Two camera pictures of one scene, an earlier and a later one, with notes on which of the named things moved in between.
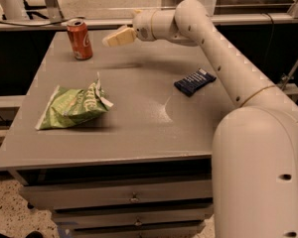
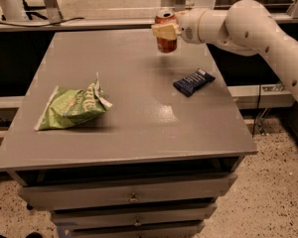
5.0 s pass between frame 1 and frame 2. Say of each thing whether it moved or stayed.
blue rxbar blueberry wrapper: stayed
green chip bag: stayed
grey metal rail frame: stayed
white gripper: moved
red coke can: moved
